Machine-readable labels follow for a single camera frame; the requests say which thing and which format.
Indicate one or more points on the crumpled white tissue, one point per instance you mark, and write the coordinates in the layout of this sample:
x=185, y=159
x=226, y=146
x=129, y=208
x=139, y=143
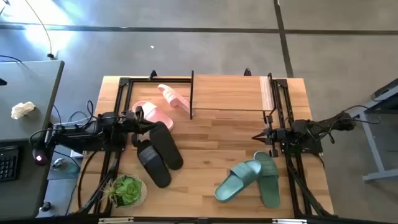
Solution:
x=21, y=109

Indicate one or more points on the light green slide sandal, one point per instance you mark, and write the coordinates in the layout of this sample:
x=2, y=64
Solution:
x=237, y=180

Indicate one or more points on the pink slide sandal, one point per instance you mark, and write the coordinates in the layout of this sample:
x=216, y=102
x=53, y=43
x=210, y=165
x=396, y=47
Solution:
x=155, y=113
x=174, y=97

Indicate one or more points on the black mouse with red light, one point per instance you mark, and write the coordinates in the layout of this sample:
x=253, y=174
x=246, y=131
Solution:
x=38, y=158

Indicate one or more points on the black keyboard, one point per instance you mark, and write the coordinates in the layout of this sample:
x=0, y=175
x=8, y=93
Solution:
x=7, y=165

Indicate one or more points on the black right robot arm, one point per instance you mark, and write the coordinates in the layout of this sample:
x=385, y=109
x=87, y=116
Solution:
x=311, y=133

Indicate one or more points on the black desk foot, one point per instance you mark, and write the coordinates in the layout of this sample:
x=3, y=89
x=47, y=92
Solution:
x=46, y=206

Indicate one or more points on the black slide sandal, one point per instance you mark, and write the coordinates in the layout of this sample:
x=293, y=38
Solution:
x=154, y=165
x=168, y=149

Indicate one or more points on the grey office desk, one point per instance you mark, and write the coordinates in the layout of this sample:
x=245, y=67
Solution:
x=28, y=87

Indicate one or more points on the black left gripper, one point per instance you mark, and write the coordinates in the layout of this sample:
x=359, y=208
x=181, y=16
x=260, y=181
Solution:
x=133, y=124

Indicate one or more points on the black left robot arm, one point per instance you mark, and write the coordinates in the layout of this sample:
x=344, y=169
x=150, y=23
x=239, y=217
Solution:
x=77, y=137

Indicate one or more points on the wooden shelf with black frame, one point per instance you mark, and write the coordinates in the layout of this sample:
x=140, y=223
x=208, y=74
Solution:
x=227, y=91

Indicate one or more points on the teal water bottle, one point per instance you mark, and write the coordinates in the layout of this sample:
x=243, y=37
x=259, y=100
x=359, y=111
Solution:
x=59, y=163

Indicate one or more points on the green succulent in woven pot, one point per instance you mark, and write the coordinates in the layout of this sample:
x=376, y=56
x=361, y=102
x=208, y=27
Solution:
x=127, y=190

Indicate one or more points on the black table clamp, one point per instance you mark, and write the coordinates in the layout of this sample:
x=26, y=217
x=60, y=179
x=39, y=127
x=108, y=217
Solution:
x=247, y=72
x=153, y=74

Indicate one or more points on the dark green slide sandal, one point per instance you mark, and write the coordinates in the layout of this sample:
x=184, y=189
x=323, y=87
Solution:
x=270, y=183

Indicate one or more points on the grey metal-legged table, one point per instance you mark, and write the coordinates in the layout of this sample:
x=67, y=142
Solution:
x=381, y=175

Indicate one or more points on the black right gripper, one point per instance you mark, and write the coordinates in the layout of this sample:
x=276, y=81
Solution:
x=281, y=136

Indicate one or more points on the black desk stand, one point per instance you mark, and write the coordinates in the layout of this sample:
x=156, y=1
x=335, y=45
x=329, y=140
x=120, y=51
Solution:
x=2, y=82

